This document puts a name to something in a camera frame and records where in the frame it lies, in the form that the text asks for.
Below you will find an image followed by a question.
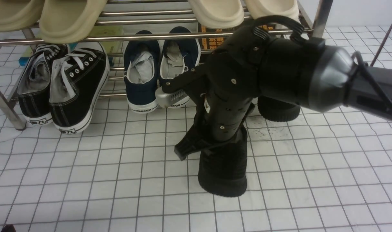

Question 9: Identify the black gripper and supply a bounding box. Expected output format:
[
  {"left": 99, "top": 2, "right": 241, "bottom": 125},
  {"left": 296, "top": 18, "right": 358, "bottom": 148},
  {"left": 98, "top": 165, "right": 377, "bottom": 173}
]
[{"left": 162, "top": 25, "right": 273, "bottom": 160}]

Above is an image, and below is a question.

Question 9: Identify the black knit sneaker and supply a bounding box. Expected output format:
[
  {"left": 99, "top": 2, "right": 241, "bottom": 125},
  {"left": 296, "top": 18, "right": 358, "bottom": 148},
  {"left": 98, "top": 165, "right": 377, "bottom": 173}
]
[
  {"left": 198, "top": 126, "right": 247, "bottom": 197},
  {"left": 257, "top": 96, "right": 301, "bottom": 122}
]

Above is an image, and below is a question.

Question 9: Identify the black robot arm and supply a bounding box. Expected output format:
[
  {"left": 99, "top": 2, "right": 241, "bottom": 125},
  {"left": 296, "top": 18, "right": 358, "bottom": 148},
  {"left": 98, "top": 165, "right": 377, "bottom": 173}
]
[{"left": 155, "top": 26, "right": 392, "bottom": 160}]

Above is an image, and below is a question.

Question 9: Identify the navy canvas shoe right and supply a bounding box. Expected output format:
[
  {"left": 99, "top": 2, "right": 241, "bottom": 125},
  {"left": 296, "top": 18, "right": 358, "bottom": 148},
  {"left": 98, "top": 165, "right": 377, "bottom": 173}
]
[{"left": 158, "top": 38, "right": 201, "bottom": 90}]

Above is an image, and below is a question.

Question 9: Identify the navy canvas shoe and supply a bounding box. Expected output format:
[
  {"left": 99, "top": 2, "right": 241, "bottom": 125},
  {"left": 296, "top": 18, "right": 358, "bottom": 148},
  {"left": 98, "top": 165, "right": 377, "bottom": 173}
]
[
  {"left": 123, "top": 40, "right": 160, "bottom": 114},
  {"left": 158, "top": 38, "right": 201, "bottom": 90}
]

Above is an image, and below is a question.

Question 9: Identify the navy canvas shoe left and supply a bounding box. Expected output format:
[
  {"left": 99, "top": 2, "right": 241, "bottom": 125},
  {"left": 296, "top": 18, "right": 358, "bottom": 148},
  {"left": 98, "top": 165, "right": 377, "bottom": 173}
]
[{"left": 123, "top": 40, "right": 160, "bottom": 114}]

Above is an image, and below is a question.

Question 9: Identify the green box behind rack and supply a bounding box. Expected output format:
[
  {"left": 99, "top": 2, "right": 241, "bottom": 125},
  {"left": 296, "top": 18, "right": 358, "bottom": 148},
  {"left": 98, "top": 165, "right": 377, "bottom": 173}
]
[{"left": 89, "top": 25, "right": 124, "bottom": 54}]

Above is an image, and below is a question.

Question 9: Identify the metal shoe rack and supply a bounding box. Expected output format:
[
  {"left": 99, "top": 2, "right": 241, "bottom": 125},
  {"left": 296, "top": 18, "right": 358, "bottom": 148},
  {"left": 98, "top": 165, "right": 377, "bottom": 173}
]
[{"left": 0, "top": 0, "right": 333, "bottom": 131}]

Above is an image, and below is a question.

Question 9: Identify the black orange box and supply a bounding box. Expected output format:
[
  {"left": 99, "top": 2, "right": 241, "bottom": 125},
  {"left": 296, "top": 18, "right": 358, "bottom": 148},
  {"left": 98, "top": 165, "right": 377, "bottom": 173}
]
[{"left": 197, "top": 20, "right": 276, "bottom": 50}]

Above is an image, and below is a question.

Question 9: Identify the beige slipper left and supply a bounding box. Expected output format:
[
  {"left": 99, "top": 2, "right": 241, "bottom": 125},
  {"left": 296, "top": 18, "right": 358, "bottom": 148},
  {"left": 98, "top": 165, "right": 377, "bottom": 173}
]
[{"left": 188, "top": 0, "right": 244, "bottom": 29}]

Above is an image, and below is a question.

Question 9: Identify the beige slipper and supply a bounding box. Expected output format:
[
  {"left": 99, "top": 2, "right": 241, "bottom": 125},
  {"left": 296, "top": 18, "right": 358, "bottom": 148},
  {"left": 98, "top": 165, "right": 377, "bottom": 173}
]
[
  {"left": 188, "top": 0, "right": 244, "bottom": 29},
  {"left": 244, "top": 0, "right": 299, "bottom": 22}
]

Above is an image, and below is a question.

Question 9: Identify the black canvas sneaker right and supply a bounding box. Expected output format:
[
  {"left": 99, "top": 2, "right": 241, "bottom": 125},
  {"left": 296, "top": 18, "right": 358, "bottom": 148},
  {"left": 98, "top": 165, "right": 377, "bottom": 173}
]
[{"left": 49, "top": 42, "right": 110, "bottom": 135}]

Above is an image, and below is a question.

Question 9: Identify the black canvas sneaker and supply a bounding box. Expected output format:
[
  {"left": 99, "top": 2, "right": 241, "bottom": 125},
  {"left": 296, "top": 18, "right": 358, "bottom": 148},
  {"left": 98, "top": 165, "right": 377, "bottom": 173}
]
[
  {"left": 17, "top": 44, "right": 70, "bottom": 125},
  {"left": 49, "top": 42, "right": 110, "bottom": 135}
]

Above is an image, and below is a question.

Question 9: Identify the beige slipper right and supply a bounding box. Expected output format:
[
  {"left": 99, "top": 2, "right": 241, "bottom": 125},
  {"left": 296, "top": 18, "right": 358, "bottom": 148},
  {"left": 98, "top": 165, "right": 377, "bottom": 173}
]
[{"left": 244, "top": 0, "right": 299, "bottom": 22}]

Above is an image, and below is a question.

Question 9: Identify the black canvas sneaker left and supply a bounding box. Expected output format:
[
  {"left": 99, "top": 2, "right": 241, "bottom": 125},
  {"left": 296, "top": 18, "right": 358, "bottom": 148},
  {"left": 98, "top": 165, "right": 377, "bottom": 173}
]
[{"left": 17, "top": 44, "right": 70, "bottom": 125}]

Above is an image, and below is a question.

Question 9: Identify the olive slipper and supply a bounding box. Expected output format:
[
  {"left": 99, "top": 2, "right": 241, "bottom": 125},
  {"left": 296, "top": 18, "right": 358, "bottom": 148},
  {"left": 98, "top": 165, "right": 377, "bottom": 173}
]
[
  {"left": 0, "top": 0, "right": 45, "bottom": 32},
  {"left": 39, "top": 0, "right": 107, "bottom": 44}
]

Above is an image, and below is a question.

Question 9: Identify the olive slipper far left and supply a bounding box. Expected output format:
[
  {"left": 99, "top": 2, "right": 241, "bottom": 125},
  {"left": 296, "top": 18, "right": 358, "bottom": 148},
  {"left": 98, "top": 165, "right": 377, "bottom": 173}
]
[{"left": 0, "top": 0, "right": 45, "bottom": 32}]

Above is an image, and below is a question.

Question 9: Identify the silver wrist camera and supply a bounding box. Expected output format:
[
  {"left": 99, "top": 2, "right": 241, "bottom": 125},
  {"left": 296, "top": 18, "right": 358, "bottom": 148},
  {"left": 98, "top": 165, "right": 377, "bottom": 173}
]
[{"left": 155, "top": 87, "right": 190, "bottom": 109}]

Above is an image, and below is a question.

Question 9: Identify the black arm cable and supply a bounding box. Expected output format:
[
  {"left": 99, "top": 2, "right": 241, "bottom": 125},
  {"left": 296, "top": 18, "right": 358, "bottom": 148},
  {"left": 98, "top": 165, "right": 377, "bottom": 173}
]
[{"left": 251, "top": 15, "right": 392, "bottom": 120}]

